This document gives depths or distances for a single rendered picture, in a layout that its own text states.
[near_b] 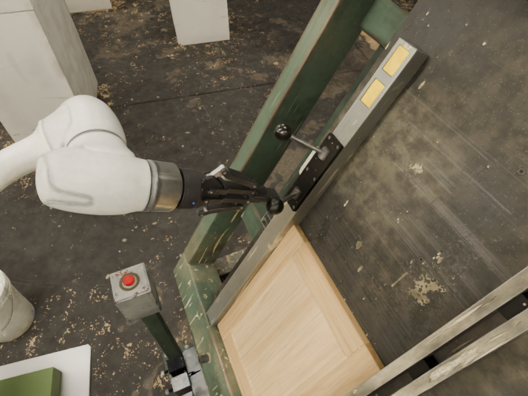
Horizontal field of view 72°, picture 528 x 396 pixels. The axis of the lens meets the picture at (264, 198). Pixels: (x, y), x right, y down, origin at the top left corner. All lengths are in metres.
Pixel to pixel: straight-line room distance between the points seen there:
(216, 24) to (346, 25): 3.57
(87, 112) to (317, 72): 0.54
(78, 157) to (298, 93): 0.57
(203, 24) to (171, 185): 3.86
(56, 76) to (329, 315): 2.57
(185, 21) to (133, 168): 3.84
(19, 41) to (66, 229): 1.23
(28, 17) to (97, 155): 2.27
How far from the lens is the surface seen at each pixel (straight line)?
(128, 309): 1.37
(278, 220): 0.92
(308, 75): 0.95
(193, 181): 0.65
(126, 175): 0.60
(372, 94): 0.77
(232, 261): 1.45
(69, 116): 0.72
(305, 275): 0.89
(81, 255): 2.65
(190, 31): 4.44
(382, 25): 0.91
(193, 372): 1.37
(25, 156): 0.75
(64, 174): 0.58
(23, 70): 3.02
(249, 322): 1.09
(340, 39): 0.95
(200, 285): 1.30
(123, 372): 2.24
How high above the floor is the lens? 2.05
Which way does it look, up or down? 50 degrees down
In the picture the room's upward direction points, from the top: straight up
